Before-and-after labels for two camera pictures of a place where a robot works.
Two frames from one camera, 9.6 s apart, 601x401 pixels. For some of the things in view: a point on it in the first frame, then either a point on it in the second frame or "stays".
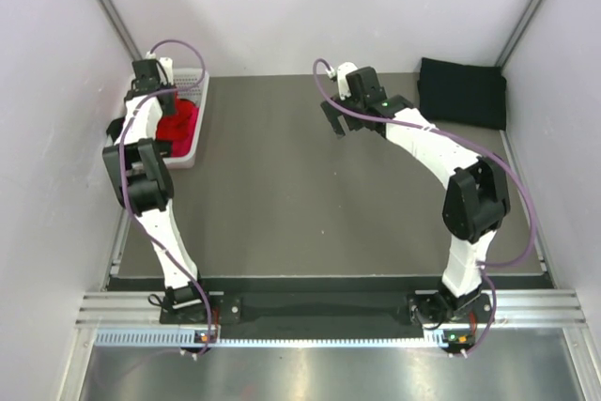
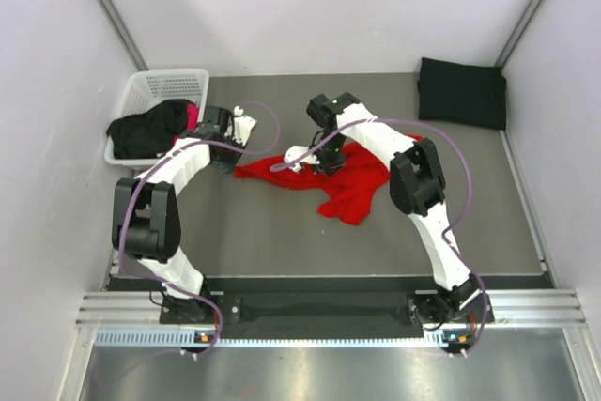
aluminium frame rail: [114, 310] stays
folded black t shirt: [463, 94] stays
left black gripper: [171, 108] to [228, 167]
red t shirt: [178, 129] to [363, 170]
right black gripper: [333, 119] to [330, 167]
